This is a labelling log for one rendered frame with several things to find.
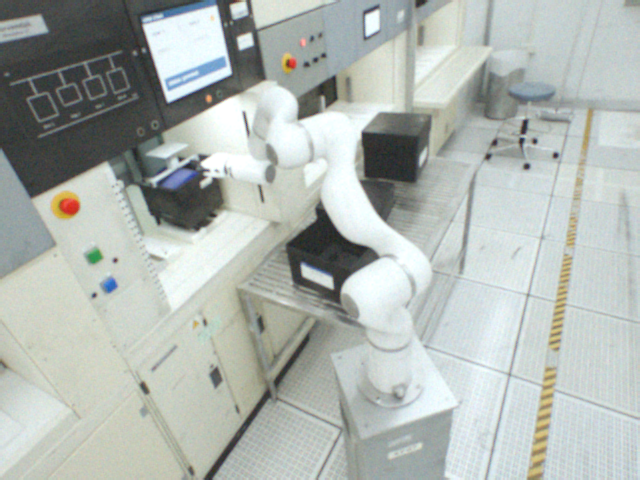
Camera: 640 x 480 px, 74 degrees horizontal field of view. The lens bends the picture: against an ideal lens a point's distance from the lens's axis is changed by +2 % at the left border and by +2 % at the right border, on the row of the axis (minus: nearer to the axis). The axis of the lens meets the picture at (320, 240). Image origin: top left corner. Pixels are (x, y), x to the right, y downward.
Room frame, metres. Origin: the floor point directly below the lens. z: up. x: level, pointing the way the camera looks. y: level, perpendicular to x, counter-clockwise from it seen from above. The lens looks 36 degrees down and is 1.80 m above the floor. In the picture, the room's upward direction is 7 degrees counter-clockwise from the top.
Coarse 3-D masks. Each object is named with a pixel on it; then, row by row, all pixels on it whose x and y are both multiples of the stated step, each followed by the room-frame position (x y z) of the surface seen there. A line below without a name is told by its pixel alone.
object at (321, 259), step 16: (320, 224) 1.36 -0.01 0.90; (304, 240) 1.28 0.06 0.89; (320, 240) 1.35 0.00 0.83; (336, 240) 1.39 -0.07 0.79; (288, 256) 1.20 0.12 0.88; (304, 256) 1.14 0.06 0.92; (320, 256) 1.32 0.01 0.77; (336, 256) 1.30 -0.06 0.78; (352, 256) 1.30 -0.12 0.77; (368, 256) 1.11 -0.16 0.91; (304, 272) 1.15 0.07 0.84; (320, 272) 1.10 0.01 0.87; (336, 272) 1.06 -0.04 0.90; (352, 272) 1.04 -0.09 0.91; (320, 288) 1.11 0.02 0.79; (336, 288) 1.06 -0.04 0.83
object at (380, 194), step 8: (360, 184) 1.71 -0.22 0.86; (368, 184) 1.69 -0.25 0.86; (376, 184) 1.68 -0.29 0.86; (384, 184) 1.67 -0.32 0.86; (392, 184) 1.67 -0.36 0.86; (368, 192) 1.62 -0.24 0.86; (376, 192) 1.61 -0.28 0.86; (384, 192) 1.60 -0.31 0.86; (392, 192) 1.64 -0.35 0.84; (320, 200) 1.60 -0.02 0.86; (376, 200) 1.54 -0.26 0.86; (384, 200) 1.54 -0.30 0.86; (392, 200) 1.64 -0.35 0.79; (320, 208) 1.54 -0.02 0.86; (376, 208) 1.48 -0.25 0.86; (384, 208) 1.51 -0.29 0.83; (392, 208) 1.61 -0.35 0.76; (384, 216) 1.51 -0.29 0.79
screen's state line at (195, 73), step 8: (224, 56) 1.42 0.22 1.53; (208, 64) 1.35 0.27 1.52; (216, 64) 1.38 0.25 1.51; (224, 64) 1.41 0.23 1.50; (184, 72) 1.27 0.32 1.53; (192, 72) 1.29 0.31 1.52; (200, 72) 1.32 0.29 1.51; (208, 72) 1.35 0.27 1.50; (168, 80) 1.22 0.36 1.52; (176, 80) 1.24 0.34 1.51; (184, 80) 1.26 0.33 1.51; (192, 80) 1.29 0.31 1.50; (168, 88) 1.21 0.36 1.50
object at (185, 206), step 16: (176, 144) 1.55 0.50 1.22; (176, 160) 1.51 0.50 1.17; (160, 176) 1.45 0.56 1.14; (208, 176) 1.51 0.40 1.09; (144, 192) 1.47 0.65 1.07; (160, 192) 1.41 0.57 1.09; (176, 192) 1.37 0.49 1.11; (192, 192) 1.43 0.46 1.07; (208, 192) 1.49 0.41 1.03; (160, 208) 1.43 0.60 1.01; (176, 208) 1.38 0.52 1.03; (192, 208) 1.41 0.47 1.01; (208, 208) 1.47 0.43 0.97; (160, 224) 1.49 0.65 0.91; (176, 224) 1.48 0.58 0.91; (192, 224) 1.39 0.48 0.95
